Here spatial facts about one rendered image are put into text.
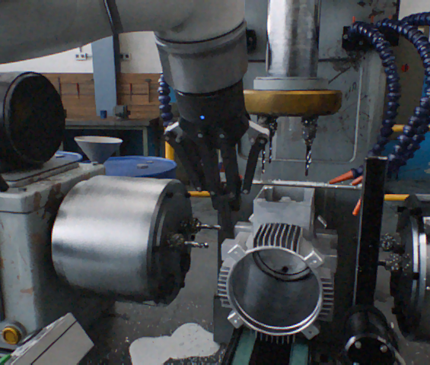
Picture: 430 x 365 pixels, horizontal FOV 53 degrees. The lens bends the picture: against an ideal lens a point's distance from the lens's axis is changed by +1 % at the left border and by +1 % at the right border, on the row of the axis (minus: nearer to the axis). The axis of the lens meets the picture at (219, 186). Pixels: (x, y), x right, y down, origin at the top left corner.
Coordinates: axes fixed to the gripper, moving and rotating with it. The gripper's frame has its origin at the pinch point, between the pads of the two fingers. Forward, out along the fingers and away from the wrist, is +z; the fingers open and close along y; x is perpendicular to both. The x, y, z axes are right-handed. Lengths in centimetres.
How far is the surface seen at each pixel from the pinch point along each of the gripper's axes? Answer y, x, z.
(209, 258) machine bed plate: 21, -39, 66
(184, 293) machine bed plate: 21, -18, 54
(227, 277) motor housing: 2.1, -0.2, 17.6
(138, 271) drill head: 17.4, 1.3, 16.2
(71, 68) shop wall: 328, -433, 212
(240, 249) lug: -0.1, -2.7, 12.6
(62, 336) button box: 14.7, 21.1, 0.2
